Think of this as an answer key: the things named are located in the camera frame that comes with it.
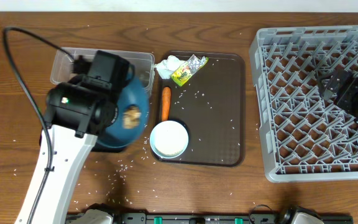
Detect light blue bowl with rice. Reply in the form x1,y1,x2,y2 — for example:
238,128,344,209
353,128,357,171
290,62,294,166
149,121,189,159

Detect black plastic bin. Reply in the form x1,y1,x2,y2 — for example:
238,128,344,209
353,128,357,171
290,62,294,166
39,93,132,153

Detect dark brown serving tray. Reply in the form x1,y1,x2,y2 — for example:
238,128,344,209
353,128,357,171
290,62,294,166
154,52,246,167

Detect white napkin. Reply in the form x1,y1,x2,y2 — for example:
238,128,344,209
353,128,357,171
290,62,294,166
154,55,185,80

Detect orange carrot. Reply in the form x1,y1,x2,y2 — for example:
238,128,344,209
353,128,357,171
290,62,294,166
162,86,172,121

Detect clear plastic bin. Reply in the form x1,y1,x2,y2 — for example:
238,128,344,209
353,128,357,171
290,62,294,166
50,47,155,96

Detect brown food scrap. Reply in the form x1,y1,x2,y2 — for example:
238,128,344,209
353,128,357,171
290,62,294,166
123,105,142,129

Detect grey dishwasher rack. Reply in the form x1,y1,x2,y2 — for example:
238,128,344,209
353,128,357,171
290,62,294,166
249,26,358,183

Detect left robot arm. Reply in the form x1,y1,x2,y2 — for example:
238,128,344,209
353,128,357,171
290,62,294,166
16,50,135,223

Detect yellow green snack wrapper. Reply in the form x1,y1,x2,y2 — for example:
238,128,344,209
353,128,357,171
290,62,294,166
170,54,209,86

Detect dark blue plate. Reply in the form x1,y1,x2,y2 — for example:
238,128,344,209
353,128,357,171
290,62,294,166
96,64,149,150

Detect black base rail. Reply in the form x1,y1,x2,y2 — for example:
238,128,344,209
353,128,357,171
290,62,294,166
65,203,354,224

